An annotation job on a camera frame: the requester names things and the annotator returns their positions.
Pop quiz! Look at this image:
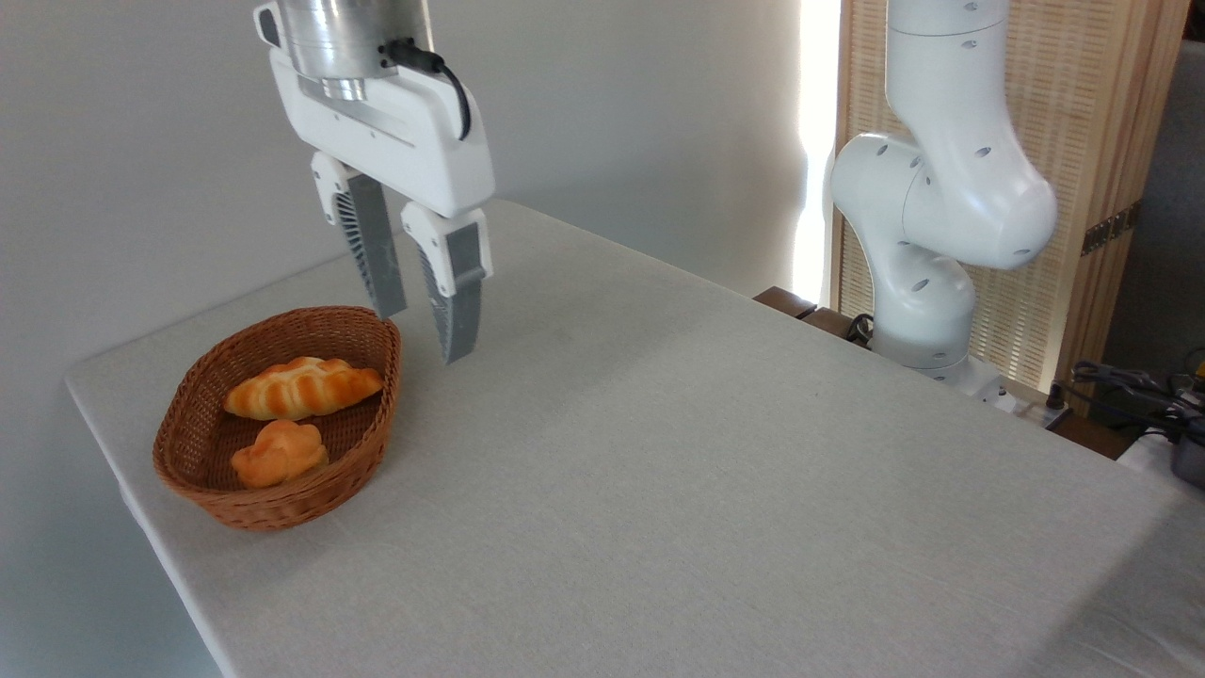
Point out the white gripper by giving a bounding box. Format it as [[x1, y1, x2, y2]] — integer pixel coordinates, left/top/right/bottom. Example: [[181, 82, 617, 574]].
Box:
[[269, 43, 497, 367]]

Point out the long braided bread loaf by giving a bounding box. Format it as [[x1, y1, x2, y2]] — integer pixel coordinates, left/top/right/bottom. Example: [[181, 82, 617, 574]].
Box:
[[222, 355, 386, 423]]

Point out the brown wicker basket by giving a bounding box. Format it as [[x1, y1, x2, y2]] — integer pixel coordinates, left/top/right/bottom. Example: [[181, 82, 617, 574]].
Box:
[[153, 305, 404, 534]]

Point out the small round bread roll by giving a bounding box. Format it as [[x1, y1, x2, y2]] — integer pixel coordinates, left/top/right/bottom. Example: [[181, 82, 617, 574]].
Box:
[[229, 419, 330, 491]]

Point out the light grey tablecloth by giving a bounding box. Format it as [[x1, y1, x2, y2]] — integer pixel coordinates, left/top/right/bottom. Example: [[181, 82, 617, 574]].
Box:
[[64, 198, 1205, 678]]

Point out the dark brown wooden furniture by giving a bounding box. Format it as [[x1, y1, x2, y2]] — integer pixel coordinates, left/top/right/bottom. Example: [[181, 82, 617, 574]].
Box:
[[753, 286, 875, 351]]

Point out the wooden woven folding screen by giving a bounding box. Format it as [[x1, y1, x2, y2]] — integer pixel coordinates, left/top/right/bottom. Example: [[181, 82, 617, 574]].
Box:
[[828, 0, 1193, 417]]

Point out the dark grey device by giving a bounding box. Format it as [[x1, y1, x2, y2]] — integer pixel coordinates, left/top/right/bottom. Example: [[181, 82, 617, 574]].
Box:
[[1170, 437, 1205, 490]]

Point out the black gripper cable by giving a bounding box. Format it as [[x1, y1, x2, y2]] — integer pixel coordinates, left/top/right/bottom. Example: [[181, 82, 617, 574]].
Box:
[[380, 38, 473, 143]]

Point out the black cable bundle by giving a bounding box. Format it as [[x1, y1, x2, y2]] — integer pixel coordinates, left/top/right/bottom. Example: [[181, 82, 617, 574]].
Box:
[[1050, 360, 1205, 439]]

